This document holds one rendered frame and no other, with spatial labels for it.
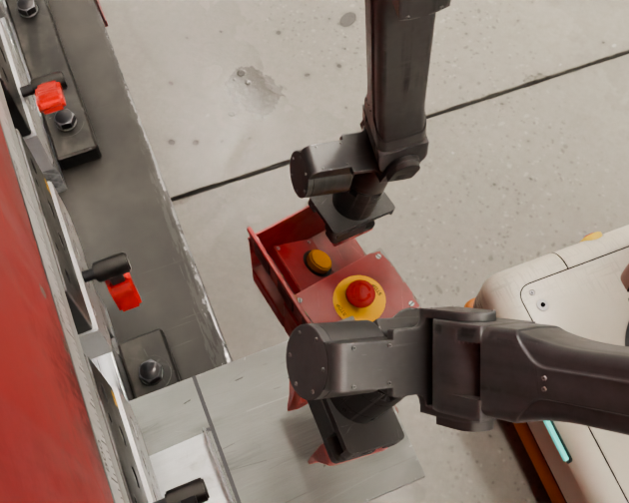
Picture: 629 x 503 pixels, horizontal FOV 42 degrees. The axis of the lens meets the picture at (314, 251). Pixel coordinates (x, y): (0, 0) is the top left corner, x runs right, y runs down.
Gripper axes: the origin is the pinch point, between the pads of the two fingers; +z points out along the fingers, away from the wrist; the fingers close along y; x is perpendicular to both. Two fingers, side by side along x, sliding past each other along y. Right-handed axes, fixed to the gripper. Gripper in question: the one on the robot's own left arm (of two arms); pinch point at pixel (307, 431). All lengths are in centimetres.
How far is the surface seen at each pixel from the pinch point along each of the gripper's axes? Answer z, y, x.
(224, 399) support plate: 5.7, -6.7, -4.1
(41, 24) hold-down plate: 16, -69, -5
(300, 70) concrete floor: 67, -113, 88
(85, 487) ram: -25.4, 6.2, -31.0
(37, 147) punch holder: -4.4, -30.9, -19.5
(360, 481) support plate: 1.1, 5.8, 4.4
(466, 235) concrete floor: 58, -52, 106
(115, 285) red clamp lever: -3.9, -15.9, -16.1
